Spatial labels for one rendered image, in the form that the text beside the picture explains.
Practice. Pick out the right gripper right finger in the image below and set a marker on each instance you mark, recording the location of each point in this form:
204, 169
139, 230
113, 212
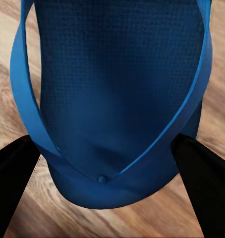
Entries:
203, 174

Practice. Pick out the sandal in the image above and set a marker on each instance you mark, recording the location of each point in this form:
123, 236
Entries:
119, 80

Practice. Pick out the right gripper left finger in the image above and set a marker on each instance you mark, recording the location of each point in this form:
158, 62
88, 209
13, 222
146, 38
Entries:
17, 162

